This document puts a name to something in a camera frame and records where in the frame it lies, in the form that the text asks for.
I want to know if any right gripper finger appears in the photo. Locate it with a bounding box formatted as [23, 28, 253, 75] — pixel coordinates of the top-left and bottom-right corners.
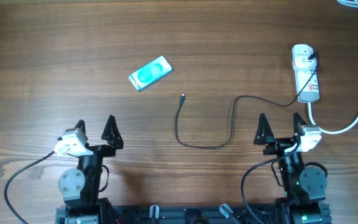
[293, 113, 307, 135]
[254, 113, 274, 145]

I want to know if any black USB charging cable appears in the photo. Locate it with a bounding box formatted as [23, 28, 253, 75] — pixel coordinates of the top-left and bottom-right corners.
[174, 49, 319, 149]

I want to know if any teal screen smartphone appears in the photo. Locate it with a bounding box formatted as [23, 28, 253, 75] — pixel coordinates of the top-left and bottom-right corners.
[128, 55, 173, 91]

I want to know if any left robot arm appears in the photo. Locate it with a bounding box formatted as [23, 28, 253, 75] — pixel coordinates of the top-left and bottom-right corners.
[54, 115, 124, 224]

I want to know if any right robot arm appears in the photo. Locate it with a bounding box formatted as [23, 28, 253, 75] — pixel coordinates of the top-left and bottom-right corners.
[254, 113, 332, 224]

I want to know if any white USB charger plug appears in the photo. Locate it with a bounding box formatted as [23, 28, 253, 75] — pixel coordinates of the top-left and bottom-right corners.
[292, 54, 317, 72]

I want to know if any white power strip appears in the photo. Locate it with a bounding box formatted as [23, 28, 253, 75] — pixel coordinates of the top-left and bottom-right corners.
[292, 44, 319, 104]

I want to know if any right camera black cable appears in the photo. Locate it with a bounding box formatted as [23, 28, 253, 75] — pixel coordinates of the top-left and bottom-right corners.
[240, 142, 301, 224]

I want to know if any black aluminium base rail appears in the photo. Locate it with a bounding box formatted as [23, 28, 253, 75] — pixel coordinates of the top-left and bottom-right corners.
[55, 203, 332, 224]

